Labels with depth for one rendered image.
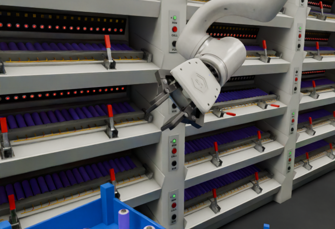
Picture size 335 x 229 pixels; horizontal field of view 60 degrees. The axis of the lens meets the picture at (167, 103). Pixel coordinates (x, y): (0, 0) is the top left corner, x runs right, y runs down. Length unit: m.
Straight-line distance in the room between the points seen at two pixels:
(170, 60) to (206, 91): 0.36
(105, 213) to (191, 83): 0.29
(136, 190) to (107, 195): 0.38
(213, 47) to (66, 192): 0.57
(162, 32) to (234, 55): 0.29
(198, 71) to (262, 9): 0.20
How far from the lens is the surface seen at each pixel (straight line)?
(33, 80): 0.74
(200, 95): 0.54
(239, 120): 1.18
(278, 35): 1.44
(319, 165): 1.86
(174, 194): 1.02
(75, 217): 0.58
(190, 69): 0.55
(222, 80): 0.61
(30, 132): 0.82
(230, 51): 0.67
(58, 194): 0.90
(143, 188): 0.97
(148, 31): 0.94
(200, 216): 1.20
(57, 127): 0.84
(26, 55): 0.80
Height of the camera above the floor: 0.73
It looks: 10 degrees down
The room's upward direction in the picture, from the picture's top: straight up
